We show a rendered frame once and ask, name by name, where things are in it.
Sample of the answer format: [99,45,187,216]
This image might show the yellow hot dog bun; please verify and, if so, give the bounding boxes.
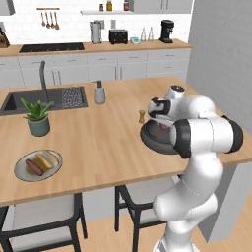
[34,150,60,171]

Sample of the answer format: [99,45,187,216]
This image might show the white wall cupboards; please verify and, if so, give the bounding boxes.
[128,0,195,15]

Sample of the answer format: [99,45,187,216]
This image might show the black hob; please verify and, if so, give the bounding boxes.
[18,41,86,54]

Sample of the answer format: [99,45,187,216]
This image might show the green plant in grey pot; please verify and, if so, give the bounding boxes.
[20,97,53,138]

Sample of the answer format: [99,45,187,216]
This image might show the wooden knife block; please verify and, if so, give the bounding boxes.
[0,27,11,49]

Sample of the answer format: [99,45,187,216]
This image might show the red-brown sausage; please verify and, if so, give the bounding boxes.
[25,158,45,177]

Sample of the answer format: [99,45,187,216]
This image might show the grey soap dispenser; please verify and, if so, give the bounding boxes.
[92,79,107,105]

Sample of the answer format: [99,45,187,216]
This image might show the small wooden pepper shaker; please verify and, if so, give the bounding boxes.
[138,109,146,125]

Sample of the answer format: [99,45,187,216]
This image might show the grey extractor hood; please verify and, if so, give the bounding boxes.
[0,0,16,17]

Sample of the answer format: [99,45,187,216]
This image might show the dark grey tap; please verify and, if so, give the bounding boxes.
[38,60,56,107]

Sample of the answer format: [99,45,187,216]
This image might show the dark grey bowl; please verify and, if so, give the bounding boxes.
[139,117,185,157]

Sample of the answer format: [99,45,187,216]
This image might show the grey plate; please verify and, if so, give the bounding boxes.
[13,149,64,183]

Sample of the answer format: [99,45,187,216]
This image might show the black toaster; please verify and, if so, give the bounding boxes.
[108,29,129,45]

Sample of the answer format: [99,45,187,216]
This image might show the black coffee machine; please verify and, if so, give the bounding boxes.
[158,19,176,44]

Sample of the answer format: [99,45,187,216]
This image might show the dark grey sink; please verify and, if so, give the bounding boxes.
[0,86,89,117]

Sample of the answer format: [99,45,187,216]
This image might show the white wall shelf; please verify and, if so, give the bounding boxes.
[80,9,135,16]

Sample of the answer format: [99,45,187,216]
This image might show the white cupboard run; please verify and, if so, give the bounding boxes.
[0,48,192,90]

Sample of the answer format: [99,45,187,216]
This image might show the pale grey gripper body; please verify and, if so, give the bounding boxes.
[148,112,175,128]

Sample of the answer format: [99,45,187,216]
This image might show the silver kettle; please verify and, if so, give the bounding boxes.
[89,20,103,45]

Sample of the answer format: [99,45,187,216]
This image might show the black chair with grey seat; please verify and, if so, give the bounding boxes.
[113,174,185,252]
[0,192,89,252]

